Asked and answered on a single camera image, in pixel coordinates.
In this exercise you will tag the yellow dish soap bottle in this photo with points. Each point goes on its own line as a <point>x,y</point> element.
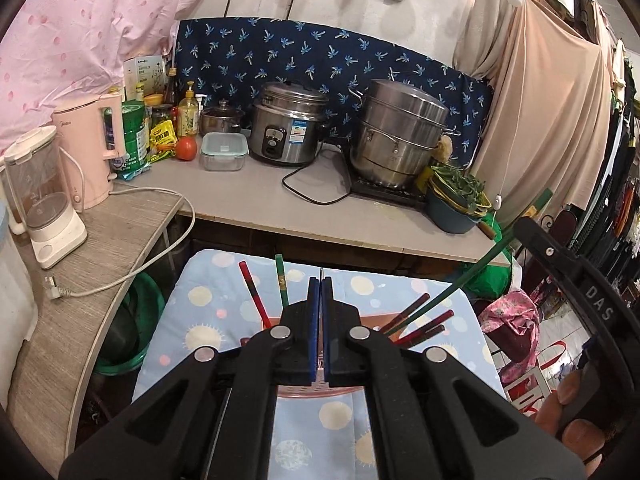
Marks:
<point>189,115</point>

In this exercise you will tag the pink pineapple print cloth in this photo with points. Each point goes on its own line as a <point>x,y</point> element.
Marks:
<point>505,320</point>

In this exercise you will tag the white blender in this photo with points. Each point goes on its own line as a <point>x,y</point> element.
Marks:
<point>45,200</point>

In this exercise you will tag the small lidded steel pot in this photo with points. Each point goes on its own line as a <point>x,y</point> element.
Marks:
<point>222,120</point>

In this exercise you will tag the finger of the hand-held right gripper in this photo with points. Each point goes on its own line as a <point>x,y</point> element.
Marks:
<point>545,247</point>

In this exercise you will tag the leafy greens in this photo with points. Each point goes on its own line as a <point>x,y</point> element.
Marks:
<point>457,185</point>

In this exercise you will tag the beige curtain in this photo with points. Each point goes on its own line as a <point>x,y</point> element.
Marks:
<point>545,110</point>

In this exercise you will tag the person's right hand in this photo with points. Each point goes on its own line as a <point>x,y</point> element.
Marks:
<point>585,432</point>

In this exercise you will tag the green can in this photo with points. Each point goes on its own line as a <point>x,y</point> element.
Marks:
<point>135,135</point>

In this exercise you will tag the navy floral cloth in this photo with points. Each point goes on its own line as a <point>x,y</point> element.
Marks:
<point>300,60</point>

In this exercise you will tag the glass jar dark lid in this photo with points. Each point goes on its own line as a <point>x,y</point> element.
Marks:
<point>161,114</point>

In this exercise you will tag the pink plastic basket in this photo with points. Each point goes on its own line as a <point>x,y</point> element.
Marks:
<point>320,392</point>

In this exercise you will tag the steel rice cooker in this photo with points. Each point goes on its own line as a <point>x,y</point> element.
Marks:
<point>290,130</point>

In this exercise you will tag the pink electric kettle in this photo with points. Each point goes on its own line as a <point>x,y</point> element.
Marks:
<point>85,150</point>

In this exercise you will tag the black induction cooktop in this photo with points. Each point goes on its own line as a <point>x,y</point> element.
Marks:
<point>380,194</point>

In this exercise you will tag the green plastic packet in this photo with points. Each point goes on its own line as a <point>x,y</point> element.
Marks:
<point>130,172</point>

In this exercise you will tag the red chopstick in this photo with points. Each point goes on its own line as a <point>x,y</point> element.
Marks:
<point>435,321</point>
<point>252,292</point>

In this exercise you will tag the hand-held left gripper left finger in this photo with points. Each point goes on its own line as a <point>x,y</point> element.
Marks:
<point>314,310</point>

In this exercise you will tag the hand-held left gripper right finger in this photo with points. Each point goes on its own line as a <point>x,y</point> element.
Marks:
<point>327,310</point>

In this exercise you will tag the clear food container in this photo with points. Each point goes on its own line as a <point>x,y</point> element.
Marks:
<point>223,152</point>

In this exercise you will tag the green plastic bag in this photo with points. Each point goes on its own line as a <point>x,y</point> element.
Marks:
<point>492,277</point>

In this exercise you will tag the white carton box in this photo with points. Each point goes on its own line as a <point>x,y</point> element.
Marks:
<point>145,75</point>

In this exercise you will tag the green plastic basin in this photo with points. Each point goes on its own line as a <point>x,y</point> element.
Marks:
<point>150,300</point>

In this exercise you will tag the steel steamer pot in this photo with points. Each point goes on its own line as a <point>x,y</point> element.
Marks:
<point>400,130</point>

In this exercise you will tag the yellow snack packet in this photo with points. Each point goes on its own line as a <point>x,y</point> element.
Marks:
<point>164,136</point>

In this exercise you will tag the dark sauce bottle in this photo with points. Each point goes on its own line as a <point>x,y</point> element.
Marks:
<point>170,90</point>

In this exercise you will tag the green chopstick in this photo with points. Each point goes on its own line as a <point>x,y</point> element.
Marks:
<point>450,290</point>
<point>281,280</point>

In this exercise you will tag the dark wooden chair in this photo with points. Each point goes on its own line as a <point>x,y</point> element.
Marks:
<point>562,225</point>

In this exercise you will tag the hanging clothes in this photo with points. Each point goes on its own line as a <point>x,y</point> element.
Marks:
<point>615,185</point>

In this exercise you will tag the blue dotted tablecloth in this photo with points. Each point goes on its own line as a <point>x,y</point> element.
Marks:
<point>210,310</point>

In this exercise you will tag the red white board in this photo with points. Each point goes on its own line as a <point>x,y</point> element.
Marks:
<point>525,385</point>

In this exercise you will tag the pink curtain cloth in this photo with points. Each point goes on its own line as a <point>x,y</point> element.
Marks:
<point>75,35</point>

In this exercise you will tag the red tomato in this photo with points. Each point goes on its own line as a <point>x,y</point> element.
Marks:
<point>186,149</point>

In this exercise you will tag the blue plastic basin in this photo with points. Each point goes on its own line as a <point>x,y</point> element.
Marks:
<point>450,220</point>

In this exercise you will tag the brown patterned chopstick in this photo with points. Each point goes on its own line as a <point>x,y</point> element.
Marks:
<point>430,334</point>
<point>410,308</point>

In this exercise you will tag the loofah sponge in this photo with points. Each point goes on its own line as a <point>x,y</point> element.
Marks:
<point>443,149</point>

